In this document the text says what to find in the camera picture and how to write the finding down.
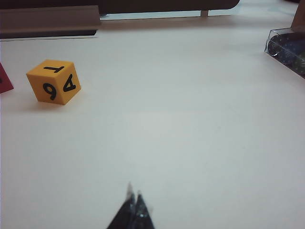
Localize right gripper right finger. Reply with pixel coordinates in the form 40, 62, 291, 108
131, 189, 156, 229

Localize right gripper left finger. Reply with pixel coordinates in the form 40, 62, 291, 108
106, 181, 136, 229

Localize yellow letter block A 9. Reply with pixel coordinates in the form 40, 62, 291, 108
26, 59, 82, 106

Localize red letter block B 4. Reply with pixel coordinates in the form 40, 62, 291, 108
0, 62, 14, 94

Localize clear plastic box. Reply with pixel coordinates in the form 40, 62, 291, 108
264, 29, 305, 79

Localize wooden block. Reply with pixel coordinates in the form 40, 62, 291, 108
289, 0, 305, 33

